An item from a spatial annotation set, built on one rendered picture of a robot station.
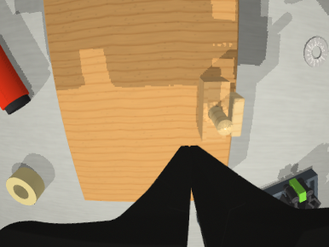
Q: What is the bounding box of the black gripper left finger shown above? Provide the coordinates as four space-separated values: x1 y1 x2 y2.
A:
0 146 193 247

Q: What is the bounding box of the small wooden block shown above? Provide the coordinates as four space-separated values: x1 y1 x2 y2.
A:
198 77 230 142

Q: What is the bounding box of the red screwdriver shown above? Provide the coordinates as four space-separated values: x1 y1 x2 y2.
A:
0 45 31 115

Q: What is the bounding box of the tan wooden dowel pin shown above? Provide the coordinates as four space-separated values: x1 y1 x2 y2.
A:
208 106 234 135

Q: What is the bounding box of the light wooden board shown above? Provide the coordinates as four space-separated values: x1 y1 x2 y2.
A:
43 0 239 202

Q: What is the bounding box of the tan short cylinder with hole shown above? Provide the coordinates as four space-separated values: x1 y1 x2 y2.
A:
6 167 45 205

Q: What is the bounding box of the light wooden rectangular block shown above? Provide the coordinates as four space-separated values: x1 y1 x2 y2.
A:
228 92 245 136

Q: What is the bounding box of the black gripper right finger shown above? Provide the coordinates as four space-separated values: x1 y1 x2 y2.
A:
190 146 329 247

